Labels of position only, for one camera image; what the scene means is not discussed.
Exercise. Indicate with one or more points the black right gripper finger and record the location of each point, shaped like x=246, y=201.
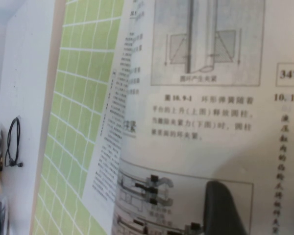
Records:
x=223, y=210

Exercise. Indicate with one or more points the technical book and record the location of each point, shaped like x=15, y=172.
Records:
x=210, y=122

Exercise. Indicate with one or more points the green checked tablecloth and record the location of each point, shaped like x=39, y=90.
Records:
x=76, y=98

